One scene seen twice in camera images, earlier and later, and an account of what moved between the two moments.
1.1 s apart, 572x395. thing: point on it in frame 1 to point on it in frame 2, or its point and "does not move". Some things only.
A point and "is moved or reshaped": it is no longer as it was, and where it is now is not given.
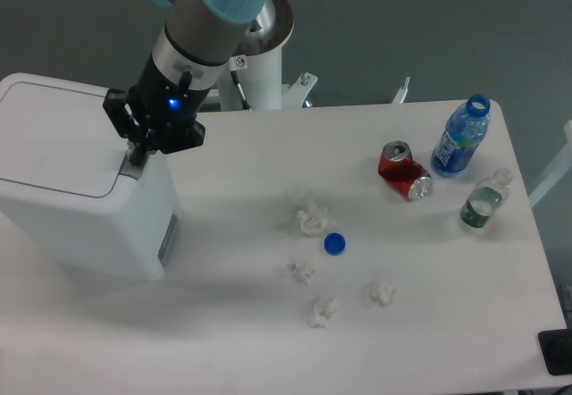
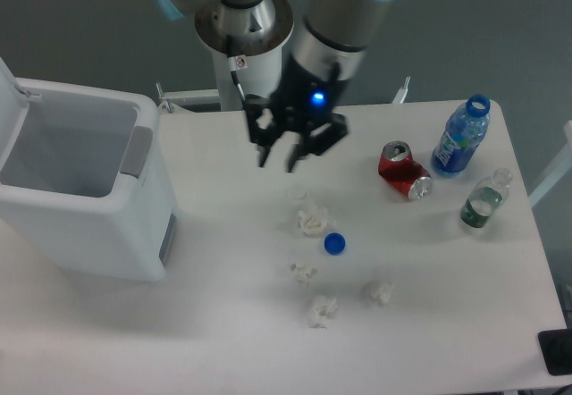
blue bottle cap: [334, 243] does not move
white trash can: [66, 179] is moved or reshaped
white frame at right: [562, 166] does not move
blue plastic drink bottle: [463, 134] does not move
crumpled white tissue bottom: [323, 308] does not move
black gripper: [163, 108] to [304, 107]
